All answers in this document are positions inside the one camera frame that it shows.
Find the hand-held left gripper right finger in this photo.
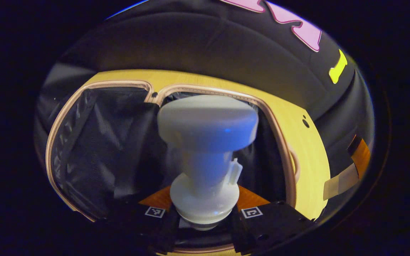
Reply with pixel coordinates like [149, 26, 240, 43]
[228, 184, 314, 255]

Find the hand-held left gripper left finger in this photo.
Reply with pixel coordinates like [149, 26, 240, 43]
[95, 185, 179, 255]

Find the black backdrop cloth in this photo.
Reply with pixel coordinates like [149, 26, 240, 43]
[34, 0, 375, 221]

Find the pale pink hard-shell suitcase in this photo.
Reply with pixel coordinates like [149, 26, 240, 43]
[45, 80, 301, 254]

